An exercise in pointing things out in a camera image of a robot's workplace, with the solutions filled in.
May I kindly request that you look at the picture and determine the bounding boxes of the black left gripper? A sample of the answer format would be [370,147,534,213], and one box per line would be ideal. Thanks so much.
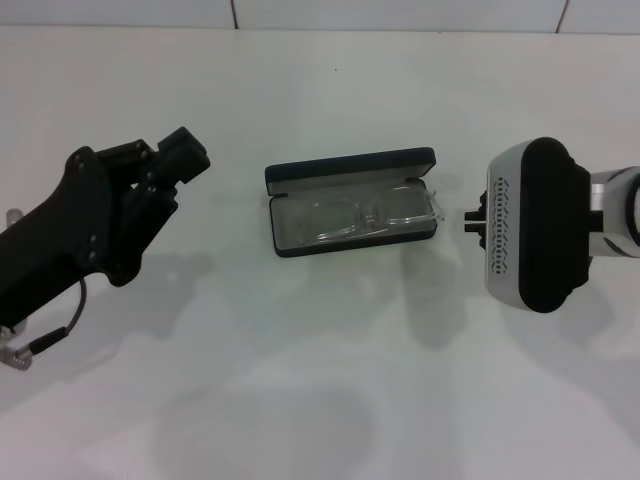
[0,146,179,326]

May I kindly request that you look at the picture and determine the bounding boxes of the left gripper cable with plug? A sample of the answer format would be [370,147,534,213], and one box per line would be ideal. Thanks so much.
[0,277,89,374]

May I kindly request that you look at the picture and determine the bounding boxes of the black glasses case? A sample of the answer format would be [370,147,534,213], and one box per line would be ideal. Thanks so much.
[263,146,439,260]

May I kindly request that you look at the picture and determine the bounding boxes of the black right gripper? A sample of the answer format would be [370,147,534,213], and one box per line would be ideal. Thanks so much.
[463,189,489,251]

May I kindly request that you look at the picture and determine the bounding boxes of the clear white glasses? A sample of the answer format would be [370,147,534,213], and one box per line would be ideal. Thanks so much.
[294,183,447,247]

